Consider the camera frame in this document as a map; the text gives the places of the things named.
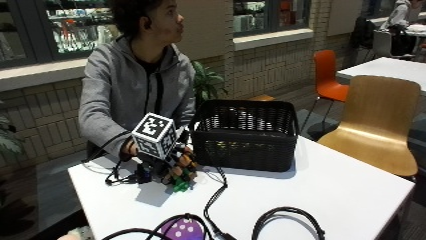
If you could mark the white marker cube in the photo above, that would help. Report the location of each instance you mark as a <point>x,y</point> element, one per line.
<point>153,135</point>

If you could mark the black plastic basket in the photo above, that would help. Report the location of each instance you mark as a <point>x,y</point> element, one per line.
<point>244,146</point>

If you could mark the purple white-dotted object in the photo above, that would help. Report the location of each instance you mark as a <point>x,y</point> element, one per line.
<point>183,230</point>

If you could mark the green leafy plant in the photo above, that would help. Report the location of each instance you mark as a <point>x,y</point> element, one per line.
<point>207,81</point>

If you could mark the brown wooden stool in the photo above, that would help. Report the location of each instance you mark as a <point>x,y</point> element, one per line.
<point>261,98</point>

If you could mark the person in gray hoodie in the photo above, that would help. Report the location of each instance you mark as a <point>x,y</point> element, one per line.
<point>120,86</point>

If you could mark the pale soft toy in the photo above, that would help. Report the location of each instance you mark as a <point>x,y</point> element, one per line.
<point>76,234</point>

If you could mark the gray-green plant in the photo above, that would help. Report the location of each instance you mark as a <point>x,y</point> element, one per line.
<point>8,136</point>

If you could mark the orange plastic chair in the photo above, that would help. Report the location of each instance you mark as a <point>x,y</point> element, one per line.
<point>328,81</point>

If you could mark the light wooden chair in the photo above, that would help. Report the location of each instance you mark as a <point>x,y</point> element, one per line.
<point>377,126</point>

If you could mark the large dark-framed window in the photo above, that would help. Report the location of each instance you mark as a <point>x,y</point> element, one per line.
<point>67,26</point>

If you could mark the small dark-framed window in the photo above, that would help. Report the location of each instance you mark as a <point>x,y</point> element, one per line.
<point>271,15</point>

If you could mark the white background table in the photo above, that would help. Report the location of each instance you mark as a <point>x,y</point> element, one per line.
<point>390,68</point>

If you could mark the black jacket on chair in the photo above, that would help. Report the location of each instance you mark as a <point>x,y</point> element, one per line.
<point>362,33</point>

